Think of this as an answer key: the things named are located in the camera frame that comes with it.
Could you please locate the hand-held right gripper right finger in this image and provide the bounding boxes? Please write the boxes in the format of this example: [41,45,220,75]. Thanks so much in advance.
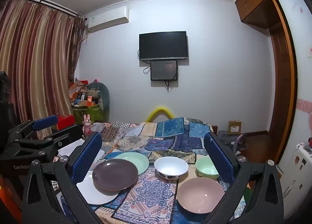
[203,131,284,224]

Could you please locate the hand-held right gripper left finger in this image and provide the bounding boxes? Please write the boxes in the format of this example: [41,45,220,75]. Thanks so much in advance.
[22,131,103,224]

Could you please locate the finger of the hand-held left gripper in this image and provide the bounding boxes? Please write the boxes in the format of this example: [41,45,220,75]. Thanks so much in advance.
[15,124,84,158]
[7,115,58,143]

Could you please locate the green bowl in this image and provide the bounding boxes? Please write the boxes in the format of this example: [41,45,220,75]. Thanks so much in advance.
[195,157,220,180]

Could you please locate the brown plate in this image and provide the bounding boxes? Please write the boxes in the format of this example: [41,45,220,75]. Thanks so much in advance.
[92,159,139,192]

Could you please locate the white plate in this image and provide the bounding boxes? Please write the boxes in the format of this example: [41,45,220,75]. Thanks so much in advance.
[75,170,120,205]

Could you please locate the pink bowl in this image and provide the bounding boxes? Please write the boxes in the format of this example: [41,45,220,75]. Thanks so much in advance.
[176,178,225,214]

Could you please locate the white bowl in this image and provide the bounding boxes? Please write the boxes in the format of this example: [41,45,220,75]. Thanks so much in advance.
[154,156,189,180]

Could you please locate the green plate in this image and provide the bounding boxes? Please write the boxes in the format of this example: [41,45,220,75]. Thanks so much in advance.
[113,152,150,176]

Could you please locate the person's left forearm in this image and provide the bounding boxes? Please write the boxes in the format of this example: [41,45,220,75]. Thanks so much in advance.
[0,175,25,223]

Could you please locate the red box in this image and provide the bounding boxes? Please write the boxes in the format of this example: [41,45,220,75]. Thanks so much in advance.
[57,115,75,131]

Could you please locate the white cloth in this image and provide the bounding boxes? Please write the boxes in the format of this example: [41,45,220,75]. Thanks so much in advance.
[58,139,108,164]

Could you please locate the grey backpack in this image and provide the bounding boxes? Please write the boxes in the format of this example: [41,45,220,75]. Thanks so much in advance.
[216,130,247,152]

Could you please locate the pink bunny toy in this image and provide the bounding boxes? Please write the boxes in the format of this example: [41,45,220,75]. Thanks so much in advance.
[82,114,93,137]

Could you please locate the green storage box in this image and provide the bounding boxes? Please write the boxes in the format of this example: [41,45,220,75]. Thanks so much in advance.
[73,104,106,126]

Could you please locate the cardboard box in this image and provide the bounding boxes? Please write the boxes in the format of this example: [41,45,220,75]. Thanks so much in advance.
[228,121,242,134]

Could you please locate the patchwork blanket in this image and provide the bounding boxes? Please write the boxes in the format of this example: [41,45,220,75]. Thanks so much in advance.
[51,117,250,224]

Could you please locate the striped brown curtain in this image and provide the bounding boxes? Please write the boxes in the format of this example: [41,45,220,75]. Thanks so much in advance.
[0,0,86,127]

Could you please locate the yellow foam tube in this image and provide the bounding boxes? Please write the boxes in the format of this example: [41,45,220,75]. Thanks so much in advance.
[146,107,176,123]

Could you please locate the white appliance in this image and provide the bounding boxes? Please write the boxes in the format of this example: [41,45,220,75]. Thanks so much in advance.
[278,141,312,215]

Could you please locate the wooden door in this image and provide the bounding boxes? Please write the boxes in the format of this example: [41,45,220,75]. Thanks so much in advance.
[268,0,299,164]

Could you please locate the curtain rod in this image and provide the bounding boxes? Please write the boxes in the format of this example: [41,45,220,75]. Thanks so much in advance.
[8,0,86,18]

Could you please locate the white air conditioner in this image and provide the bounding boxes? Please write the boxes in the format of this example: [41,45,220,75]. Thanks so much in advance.
[85,6,129,32]

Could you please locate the pink wall sticker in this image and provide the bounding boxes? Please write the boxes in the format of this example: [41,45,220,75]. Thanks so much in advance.
[296,97,312,121]

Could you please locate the small black wall monitor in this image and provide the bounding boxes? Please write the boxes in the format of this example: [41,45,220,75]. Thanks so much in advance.
[150,60,178,81]

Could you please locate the black wall television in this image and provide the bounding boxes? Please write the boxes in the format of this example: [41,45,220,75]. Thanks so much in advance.
[139,31,190,61]

